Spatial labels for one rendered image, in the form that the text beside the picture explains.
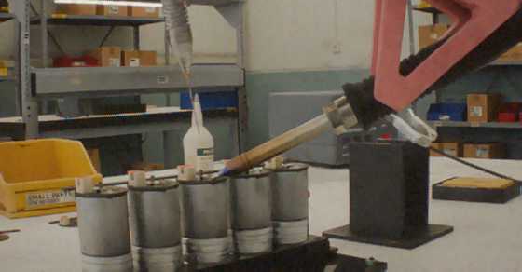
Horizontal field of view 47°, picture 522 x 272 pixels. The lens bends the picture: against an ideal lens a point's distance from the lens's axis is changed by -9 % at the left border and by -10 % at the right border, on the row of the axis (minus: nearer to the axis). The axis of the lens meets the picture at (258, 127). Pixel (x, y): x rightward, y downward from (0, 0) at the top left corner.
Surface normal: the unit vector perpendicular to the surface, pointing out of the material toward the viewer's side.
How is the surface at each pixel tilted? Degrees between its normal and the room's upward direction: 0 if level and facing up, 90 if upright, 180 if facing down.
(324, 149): 90
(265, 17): 90
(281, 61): 90
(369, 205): 90
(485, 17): 108
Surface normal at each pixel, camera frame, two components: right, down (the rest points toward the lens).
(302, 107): -0.86, 0.06
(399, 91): -0.14, 0.21
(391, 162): -0.71, 0.07
